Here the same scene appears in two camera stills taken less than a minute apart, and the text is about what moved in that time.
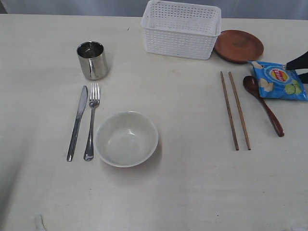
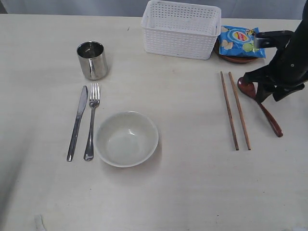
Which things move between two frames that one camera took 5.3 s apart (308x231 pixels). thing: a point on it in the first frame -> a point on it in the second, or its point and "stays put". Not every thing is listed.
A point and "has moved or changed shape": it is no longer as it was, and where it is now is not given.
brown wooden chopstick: (243, 125) stays put
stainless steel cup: (94, 60) stays put
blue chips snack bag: (275, 81) has moved or changed shape
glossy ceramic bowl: (127, 139) stays put
